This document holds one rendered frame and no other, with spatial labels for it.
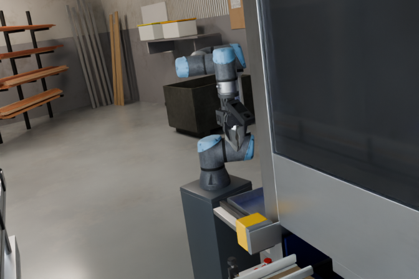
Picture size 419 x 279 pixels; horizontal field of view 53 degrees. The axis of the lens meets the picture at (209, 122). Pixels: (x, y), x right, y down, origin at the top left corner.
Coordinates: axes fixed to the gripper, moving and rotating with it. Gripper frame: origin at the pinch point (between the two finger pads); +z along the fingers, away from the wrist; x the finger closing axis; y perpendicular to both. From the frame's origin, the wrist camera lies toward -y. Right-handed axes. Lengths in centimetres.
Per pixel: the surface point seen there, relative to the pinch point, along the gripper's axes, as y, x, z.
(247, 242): -40.8, 21.6, 10.4
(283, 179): -46.0, 12.5, -5.8
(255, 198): 1.1, -5.2, 21.3
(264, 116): -40.3, 12.5, -20.7
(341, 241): -65, 12, 2
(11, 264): 80, 86, 55
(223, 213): -1.9, 9.8, 21.5
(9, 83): 625, 78, 11
